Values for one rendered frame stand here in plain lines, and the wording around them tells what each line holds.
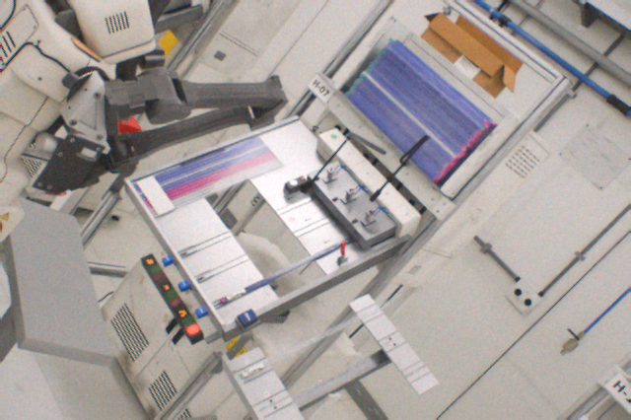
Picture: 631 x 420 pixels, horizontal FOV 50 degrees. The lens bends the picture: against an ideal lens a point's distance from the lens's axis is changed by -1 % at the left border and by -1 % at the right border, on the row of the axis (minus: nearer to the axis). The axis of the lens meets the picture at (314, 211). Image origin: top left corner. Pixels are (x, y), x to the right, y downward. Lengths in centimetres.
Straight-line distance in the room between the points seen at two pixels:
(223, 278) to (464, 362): 191
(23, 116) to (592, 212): 277
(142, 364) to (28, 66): 148
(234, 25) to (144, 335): 148
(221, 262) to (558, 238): 199
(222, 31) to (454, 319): 191
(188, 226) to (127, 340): 68
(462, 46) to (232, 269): 125
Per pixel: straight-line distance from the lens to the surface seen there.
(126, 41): 154
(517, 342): 364
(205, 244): 220
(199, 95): 154
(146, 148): 175
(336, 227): 227
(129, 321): 275
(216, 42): 326
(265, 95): 169
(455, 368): 375
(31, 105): 158
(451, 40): 274
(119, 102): 142
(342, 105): 249
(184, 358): 253
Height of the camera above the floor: 164
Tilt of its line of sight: 15 degrees down
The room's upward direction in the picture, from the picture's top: 41 degrees clockwise
